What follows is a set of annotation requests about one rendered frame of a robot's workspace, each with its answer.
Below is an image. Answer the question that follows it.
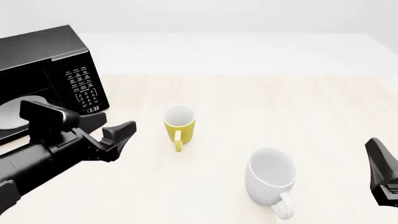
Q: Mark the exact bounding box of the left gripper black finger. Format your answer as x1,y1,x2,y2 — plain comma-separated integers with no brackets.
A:
76,111,108,135
100,120,137,162

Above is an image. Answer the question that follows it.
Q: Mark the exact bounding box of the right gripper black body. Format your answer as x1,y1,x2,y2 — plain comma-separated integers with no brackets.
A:
369,179,398,207

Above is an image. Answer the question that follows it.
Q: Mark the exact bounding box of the black microwave oven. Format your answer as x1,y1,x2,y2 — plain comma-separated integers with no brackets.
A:
0,24,111,147

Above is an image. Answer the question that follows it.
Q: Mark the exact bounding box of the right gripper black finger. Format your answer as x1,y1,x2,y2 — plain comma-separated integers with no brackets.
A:
364,137,398,188

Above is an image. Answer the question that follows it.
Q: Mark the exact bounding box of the white round turntable plate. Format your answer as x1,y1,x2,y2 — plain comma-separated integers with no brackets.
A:
0,95,48,131

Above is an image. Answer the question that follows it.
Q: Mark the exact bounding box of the yellow and white mug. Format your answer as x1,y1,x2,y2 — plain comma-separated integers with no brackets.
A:
163,105,197,153

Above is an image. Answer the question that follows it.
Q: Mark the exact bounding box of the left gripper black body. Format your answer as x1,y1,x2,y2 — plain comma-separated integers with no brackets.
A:
51,127,112,163

